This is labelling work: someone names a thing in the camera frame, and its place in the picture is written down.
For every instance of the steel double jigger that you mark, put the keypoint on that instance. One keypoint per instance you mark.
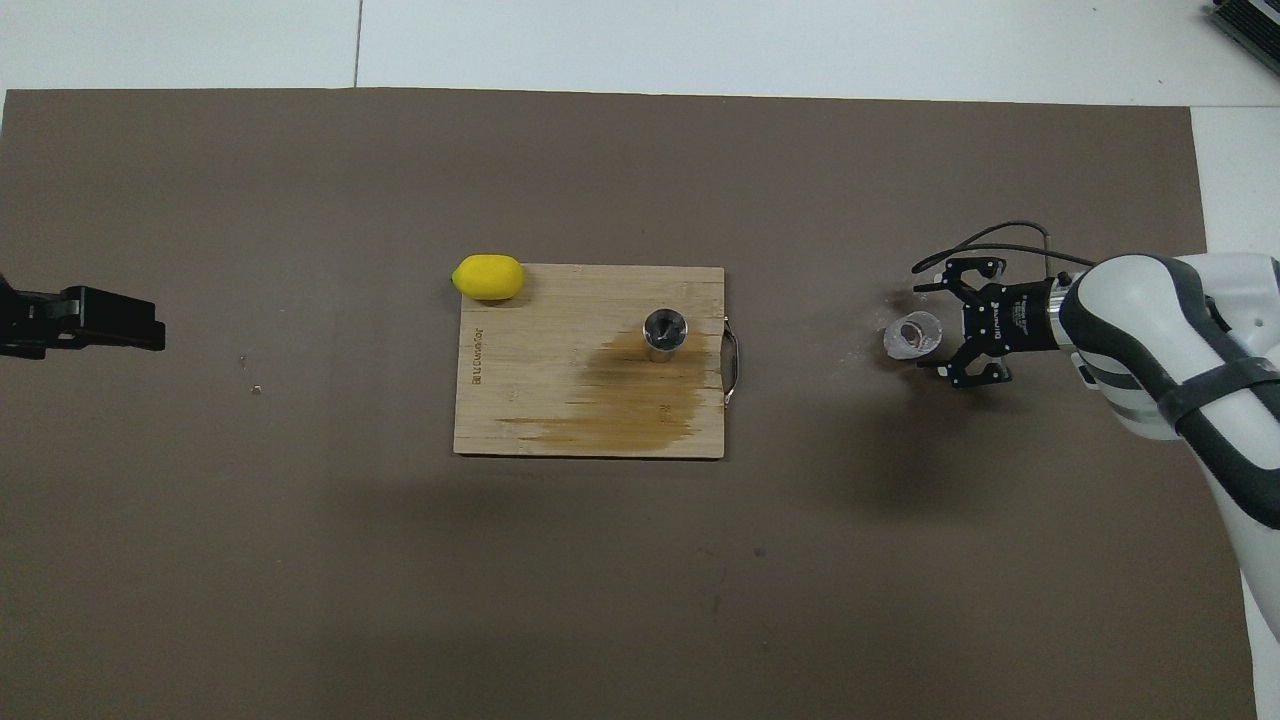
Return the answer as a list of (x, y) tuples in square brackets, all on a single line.
[(664, 335)]

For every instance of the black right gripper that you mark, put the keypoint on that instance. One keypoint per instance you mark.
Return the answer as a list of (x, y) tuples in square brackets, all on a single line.
[(1015, 318)]

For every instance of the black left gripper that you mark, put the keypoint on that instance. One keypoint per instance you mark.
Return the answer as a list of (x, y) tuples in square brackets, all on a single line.
[(30, 322)]

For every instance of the wooden cutting board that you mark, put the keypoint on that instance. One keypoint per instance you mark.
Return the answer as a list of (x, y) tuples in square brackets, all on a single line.
[(540, 370)]

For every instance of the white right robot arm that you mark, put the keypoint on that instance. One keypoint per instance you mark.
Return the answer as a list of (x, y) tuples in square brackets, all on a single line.
[(1150, 340)]

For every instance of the small clear glass cup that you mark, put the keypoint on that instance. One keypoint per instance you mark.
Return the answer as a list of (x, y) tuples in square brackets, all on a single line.
[(912, 335)]

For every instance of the dark ribbed device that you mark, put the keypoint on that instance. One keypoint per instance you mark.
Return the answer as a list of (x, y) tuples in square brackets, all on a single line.
[(1250, 20)]

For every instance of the yellow lemon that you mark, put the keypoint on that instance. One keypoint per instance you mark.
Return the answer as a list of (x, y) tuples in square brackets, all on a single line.
[(488, 278)]

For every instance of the brown table mat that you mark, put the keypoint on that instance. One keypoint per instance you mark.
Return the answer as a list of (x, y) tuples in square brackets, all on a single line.
[(640, 580)]

